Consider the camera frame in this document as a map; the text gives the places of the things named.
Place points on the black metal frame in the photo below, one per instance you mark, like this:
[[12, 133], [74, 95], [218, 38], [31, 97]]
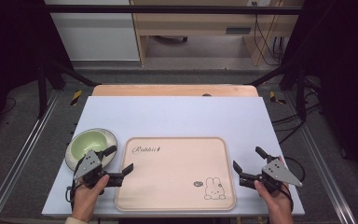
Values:
[[167, 9]]

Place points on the light wooden desk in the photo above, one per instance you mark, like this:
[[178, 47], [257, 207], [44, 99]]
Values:
[[199, 21]]

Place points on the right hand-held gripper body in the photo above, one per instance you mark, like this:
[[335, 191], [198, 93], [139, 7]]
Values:
[[279, 174]]

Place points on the person's left hand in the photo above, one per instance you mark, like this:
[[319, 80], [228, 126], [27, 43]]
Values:
[[87, 199]]

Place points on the green ceramic bowl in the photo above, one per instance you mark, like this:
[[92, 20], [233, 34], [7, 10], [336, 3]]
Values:
[[88, 147]]

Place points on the beige tray with rabbit print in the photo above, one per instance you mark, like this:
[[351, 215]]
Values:
[[174, 174]]

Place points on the aluminium floor rail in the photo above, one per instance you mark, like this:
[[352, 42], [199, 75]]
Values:
[[323, 161], [21, 155]]

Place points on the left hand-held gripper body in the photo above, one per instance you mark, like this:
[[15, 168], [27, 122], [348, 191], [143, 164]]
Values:
[[87, 163]]

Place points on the yellow black tape marker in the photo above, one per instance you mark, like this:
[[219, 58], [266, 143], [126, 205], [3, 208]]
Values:
[[276, 98], [76, 97]]

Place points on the person's right hand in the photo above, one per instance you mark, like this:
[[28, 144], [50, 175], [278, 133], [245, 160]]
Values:
[[276, 203]]

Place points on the white cabinet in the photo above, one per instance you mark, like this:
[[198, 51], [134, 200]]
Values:
[[96, 34]]

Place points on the black curtain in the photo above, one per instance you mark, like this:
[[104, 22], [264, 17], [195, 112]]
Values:
[[345, 77], [9, 56]]

